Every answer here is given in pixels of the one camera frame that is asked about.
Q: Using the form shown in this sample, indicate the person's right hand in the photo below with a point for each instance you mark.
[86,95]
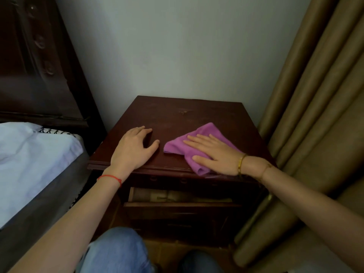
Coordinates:
[219,156]

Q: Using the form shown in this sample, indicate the person's left hand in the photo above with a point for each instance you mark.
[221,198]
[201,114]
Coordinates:
[130,152]

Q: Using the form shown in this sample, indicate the person's right thumb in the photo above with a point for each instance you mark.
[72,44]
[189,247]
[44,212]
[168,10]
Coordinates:
[202,160]

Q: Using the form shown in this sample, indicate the person's left middle finger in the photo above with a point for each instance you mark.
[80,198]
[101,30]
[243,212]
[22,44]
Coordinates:
[138,129]

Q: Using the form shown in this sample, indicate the person's right middle finger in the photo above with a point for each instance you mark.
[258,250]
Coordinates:
[203,138]

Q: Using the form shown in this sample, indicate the person's left thumb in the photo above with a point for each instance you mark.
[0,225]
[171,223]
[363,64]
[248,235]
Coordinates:
[152,147]

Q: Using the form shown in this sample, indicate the purple cleaning cloth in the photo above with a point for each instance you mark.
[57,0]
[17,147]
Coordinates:
[196,139]

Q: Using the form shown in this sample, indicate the person's right forearm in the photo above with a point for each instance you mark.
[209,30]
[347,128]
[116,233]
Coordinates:
[307,204]

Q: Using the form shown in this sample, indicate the person's left forearm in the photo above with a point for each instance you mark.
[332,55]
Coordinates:
[64,223]

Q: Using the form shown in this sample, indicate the dark wooden nightstand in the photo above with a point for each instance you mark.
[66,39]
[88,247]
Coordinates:
[176,156]

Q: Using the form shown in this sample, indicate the gold bangle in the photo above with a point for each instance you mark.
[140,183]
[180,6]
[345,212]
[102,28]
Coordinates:
[241,164]

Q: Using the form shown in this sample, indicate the papers in drawer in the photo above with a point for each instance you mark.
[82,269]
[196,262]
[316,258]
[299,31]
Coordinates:
[182,196]

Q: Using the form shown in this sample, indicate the open wooden drawer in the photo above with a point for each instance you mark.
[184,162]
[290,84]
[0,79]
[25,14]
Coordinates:
[182,204]

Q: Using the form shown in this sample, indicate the person's dark shoe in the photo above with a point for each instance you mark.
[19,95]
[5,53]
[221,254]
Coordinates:
[199,263]

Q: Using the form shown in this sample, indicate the person's blue jeans leg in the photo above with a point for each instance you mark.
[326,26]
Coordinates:
[116,251]

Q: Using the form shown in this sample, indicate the white bed sheet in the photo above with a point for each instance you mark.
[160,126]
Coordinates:
[31,162]

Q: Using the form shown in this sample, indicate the olive brown curtain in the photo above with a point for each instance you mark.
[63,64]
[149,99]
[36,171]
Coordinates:
[315,139]

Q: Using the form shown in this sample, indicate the dark wooden headboard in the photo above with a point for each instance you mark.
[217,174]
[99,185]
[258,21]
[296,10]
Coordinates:
[42,68]

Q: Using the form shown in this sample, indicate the grey mattress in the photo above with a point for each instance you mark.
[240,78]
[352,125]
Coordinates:
[42,213]

